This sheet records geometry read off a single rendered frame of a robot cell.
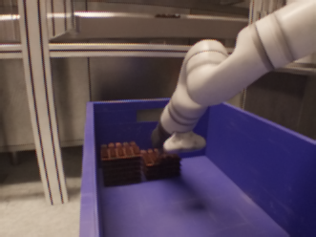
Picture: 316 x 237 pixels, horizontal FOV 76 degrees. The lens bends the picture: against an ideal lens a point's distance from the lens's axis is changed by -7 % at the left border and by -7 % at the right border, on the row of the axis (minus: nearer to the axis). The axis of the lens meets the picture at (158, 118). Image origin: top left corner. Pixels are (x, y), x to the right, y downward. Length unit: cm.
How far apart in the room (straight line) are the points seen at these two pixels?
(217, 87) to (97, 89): 84
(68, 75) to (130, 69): 30
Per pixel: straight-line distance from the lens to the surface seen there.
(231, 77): 31
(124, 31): 84
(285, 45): 30
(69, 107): 112
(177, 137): 45
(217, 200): 59
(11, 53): 79
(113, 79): 109
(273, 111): 63
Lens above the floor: 57
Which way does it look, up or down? 18 degrees down
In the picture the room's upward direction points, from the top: 1 degrees clockwise
